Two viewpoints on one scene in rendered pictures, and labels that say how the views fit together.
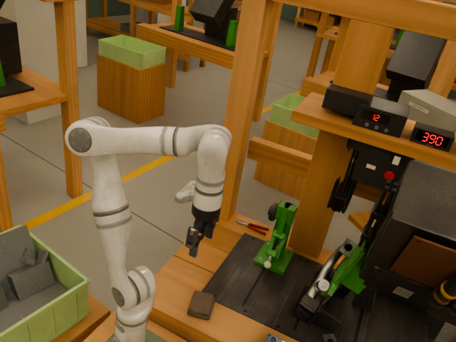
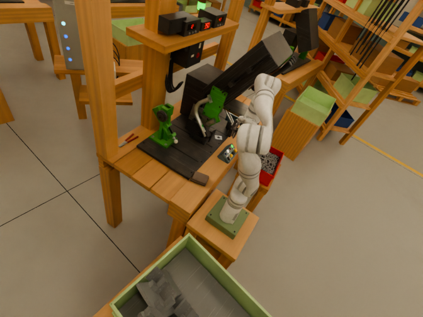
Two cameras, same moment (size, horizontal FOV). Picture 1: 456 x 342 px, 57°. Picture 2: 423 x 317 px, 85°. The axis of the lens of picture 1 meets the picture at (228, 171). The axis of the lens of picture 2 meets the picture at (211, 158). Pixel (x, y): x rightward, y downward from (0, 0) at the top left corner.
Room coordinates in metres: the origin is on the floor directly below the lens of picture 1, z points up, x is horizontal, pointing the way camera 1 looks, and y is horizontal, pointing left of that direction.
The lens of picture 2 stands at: (1.06, 0.94, 1.99)
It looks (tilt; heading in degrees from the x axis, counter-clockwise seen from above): 44 degrees down; 266
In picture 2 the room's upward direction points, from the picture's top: 19 degrees clockwise
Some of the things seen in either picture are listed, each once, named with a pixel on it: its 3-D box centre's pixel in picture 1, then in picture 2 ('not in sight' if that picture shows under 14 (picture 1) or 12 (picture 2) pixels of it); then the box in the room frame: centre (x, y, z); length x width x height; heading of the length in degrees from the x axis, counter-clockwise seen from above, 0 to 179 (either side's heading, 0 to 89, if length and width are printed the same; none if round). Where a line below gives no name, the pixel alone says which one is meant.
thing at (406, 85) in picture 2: not in sight; (396, 86); (-3.55, -5.68, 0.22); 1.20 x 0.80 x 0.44; 10
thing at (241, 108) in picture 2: (400, 306); (228, 103); (0.96, -0.60, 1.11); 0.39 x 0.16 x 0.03; 160
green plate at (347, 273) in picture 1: (358, 266); (216, 102); (1.05, -0.47, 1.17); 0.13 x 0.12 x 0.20; 70
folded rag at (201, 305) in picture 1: (201, 304); (199, 178); (1.01, 0.01, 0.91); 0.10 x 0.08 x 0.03; 173
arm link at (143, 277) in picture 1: (134, 296); (242, 189); (0.80, 0.20, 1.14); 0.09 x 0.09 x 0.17; 53
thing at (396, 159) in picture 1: (383, 162); (187, 50); (1.31, -0.53, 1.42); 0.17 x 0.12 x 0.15; 70
